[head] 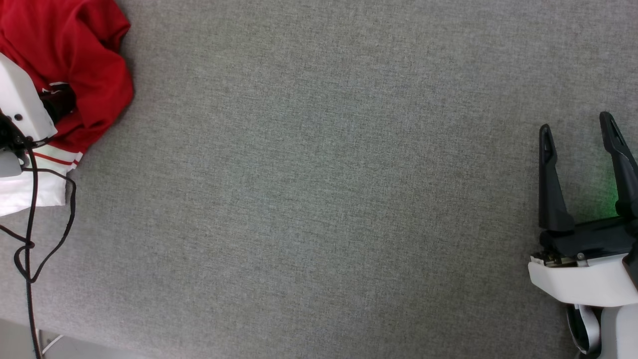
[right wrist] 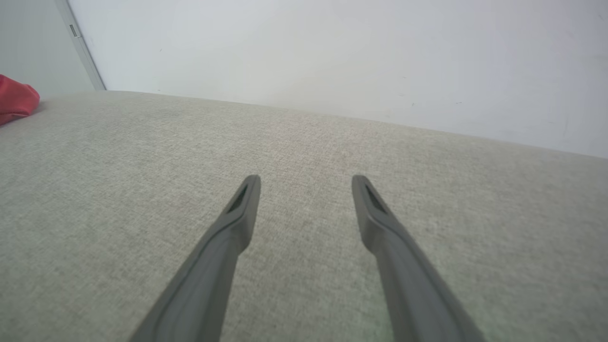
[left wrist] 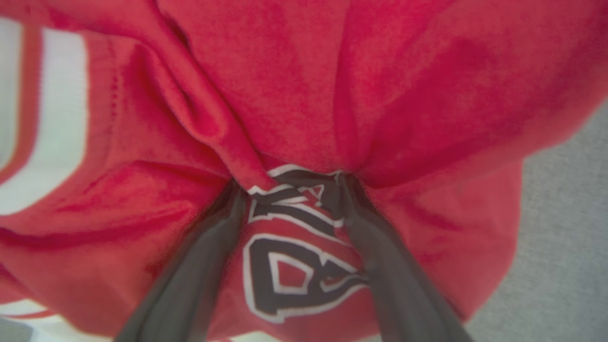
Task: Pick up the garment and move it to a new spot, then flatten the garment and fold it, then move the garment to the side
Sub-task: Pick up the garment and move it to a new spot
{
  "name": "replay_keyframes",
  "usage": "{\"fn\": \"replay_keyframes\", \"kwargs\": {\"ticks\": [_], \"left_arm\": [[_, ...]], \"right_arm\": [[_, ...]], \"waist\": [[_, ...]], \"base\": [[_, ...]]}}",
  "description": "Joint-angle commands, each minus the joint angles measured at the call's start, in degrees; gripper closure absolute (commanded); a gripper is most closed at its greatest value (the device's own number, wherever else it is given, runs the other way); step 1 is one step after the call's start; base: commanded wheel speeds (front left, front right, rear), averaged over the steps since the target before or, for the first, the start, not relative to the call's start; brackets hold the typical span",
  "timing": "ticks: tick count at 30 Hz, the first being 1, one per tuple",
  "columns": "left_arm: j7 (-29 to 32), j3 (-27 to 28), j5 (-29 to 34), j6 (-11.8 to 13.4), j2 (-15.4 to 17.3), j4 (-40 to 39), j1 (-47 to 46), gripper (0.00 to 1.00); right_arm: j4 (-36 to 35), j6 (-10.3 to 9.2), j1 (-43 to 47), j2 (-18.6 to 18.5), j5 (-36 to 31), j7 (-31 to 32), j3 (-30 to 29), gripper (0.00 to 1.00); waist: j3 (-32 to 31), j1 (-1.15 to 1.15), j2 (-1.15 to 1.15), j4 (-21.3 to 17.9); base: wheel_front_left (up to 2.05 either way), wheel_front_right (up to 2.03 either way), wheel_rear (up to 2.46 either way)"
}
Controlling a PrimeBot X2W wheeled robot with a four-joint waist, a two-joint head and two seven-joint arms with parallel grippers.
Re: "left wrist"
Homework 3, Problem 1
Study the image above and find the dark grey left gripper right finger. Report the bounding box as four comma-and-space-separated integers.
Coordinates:
336, 172, 475, 342

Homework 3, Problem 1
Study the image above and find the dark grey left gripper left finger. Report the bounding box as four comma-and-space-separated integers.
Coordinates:
114, 180, 248, 342

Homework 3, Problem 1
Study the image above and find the red and white sports jersey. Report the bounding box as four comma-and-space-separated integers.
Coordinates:
0, 0, 608, 342

